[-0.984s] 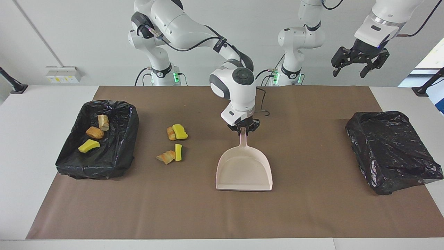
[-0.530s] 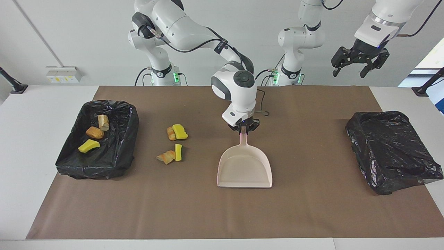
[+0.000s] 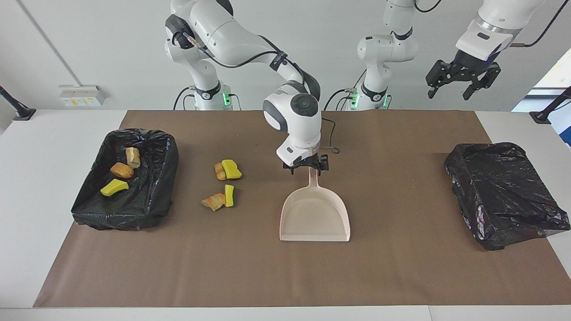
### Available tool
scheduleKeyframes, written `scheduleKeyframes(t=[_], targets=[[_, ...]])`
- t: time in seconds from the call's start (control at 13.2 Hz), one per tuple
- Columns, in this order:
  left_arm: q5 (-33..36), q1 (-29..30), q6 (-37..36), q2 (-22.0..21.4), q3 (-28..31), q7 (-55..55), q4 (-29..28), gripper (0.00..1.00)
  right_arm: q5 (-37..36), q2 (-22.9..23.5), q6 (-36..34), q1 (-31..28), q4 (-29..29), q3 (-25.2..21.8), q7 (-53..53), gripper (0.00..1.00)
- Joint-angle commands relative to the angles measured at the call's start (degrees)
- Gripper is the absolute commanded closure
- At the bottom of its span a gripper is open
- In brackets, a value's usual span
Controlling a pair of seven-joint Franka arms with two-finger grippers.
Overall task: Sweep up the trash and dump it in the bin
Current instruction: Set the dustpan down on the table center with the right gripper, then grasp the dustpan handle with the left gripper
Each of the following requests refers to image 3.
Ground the beige plastic dustpan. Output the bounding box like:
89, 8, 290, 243
280, 167, 351, 242

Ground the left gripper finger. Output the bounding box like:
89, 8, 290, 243
462, 62, 501, 101
425, 59, 463, 99

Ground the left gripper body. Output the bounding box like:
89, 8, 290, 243
451, 49, 492, 74

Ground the bin covered by black bag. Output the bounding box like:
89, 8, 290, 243
444, 143, 571, 251

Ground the black stand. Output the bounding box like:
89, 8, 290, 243
0, 86, 37, 121
530, 86, 571, 124

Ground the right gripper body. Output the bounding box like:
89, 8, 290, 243
291, 154, 320, 169

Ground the brown bread roll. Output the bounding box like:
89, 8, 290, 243
110, 162, 134, 179

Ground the white wall socket box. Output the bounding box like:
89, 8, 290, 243
59, 85, 108, 107

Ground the open bin with black bag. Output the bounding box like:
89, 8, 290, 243
71, 128, 179, 231

